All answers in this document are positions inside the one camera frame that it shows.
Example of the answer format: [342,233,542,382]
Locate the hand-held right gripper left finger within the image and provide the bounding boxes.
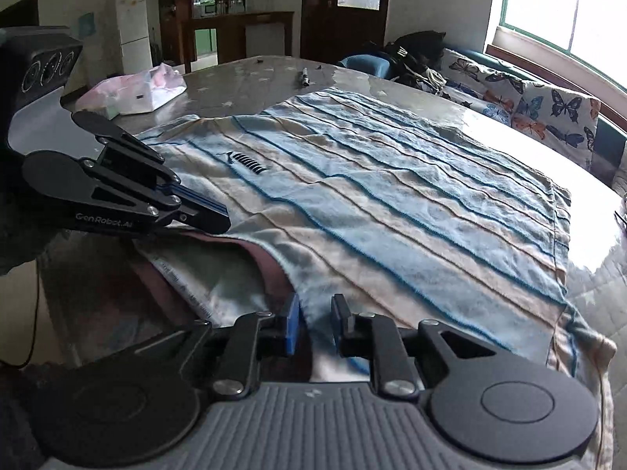
[161,294,301,399]

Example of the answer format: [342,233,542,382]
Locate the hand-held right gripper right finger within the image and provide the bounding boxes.
[330,294,495,399]

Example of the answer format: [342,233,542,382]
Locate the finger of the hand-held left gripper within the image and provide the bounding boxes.
[71,110,228,217]
[76,157,232,237]

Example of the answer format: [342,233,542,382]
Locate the blue beige striped towel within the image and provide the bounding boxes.
[132,87,618,470]

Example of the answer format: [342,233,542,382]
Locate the black and white clothes pile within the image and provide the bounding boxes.
[387,46,446,95]

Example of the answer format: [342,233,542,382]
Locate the white refrigerator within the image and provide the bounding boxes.
[115,0,150,74]

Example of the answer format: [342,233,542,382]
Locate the pink white plastic bag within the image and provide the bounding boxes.
[73,63,188,118]

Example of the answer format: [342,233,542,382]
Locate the dark wooden cabinet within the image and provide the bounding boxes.
[159,0,295,74]

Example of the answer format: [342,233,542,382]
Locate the dark wooden door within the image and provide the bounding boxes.
[300,0,393,64]

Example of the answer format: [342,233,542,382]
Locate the blue chair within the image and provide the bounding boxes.
[338,54,393,79]

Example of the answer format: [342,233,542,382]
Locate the black bag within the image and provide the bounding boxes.
[387,31,446,72]

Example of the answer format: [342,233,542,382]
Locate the green framed window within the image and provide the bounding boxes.
[500,0,627,81]

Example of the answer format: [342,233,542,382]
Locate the black cable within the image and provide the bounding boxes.
[0,274,45,369]

